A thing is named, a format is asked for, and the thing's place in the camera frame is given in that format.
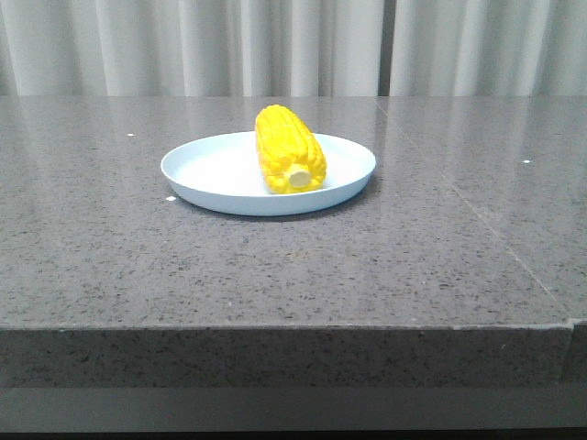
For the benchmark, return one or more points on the light blue round plate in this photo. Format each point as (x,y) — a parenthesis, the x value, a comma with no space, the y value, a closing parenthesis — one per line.
(221,173)

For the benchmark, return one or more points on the yellow corn cob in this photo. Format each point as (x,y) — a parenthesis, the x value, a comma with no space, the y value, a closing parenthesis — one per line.
(290,157)

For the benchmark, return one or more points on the white pleated curtain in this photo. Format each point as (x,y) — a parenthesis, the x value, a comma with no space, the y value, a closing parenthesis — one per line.
(293,48)

